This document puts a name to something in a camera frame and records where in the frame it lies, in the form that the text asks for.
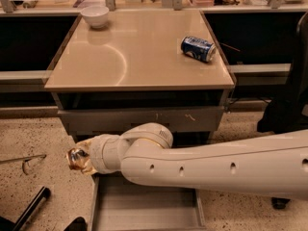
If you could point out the grey open bottom drawer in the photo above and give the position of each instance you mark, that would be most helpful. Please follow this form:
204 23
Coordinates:
119 205

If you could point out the black chair base foreground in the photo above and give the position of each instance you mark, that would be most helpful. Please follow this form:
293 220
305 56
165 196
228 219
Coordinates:
79 224

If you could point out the grey middle drawer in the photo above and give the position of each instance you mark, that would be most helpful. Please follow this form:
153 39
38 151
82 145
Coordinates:
205 140

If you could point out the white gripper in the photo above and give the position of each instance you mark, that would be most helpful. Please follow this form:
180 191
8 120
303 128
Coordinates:
97 153

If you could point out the black office chair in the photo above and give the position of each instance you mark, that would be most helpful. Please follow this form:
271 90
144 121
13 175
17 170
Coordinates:
287 111

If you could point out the blue soda can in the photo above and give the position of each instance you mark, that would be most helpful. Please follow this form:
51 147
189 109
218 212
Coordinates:
198 48

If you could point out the black chair leg left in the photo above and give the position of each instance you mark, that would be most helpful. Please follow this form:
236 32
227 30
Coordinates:
7 225

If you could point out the grey top drawer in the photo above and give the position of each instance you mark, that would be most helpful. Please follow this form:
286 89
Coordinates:
178 119

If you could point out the grey drawer cabinet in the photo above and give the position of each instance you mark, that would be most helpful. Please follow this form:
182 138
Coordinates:
136 61

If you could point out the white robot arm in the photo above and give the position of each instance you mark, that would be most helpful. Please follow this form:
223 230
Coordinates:
274 166

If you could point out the white bowl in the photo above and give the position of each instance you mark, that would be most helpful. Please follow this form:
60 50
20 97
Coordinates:
95 16

